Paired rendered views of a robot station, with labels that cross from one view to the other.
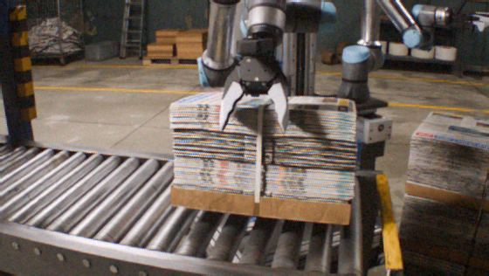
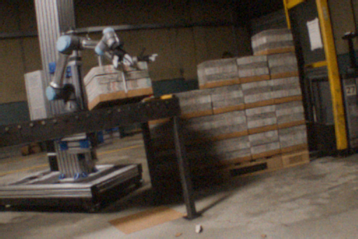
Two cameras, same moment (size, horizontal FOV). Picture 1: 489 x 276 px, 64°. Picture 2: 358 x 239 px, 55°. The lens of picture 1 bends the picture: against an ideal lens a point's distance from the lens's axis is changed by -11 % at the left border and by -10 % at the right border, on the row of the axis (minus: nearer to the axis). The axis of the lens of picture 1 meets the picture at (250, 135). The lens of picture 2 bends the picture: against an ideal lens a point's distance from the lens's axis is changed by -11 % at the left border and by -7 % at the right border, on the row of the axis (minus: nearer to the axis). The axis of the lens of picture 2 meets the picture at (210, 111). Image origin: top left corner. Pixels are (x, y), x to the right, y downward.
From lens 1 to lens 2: 1.84 m
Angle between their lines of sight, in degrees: 48
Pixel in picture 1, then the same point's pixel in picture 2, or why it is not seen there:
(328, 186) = (144, 83)
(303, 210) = (140, 91)
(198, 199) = (108, 96)
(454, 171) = not seen: hidden behind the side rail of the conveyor
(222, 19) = (65, 62)
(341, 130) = (143, 66)
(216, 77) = (59, 92)
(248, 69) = (117, 52)
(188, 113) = (99, 69)
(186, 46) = not seen: outside the picture
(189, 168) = (103, 87)
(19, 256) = (55, 126)
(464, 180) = not seen: hidden behind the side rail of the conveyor
